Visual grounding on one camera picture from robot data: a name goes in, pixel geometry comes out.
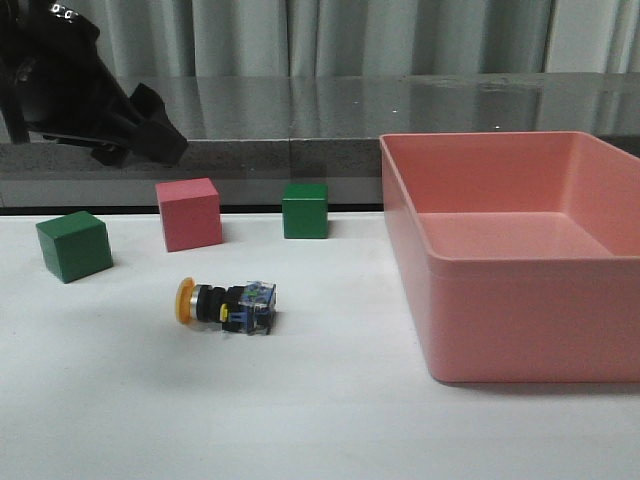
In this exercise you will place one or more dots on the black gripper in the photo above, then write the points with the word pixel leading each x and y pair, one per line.
pixel 54 83

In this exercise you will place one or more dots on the yellow push button switch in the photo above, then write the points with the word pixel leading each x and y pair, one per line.
pixel 248 308

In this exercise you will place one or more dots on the pink wooden cube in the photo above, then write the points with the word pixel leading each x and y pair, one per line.
pixel 190 213

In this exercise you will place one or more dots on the grey curtain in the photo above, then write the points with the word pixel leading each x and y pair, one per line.
pixel 307 38

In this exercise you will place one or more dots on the left green wooden cube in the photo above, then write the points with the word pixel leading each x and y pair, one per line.
pixel 74 246

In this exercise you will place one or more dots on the green wooden cube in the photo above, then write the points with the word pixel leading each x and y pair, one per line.
pixel 74 246
pixel 305 211

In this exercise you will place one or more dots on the dark glossy back table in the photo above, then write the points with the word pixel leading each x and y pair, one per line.
pixel 254 135

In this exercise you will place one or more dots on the right green wooden cube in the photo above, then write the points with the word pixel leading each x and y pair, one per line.
pixel 305 211

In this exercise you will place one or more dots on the pink plastic bin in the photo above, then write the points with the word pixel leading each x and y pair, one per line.
pixel 518 252

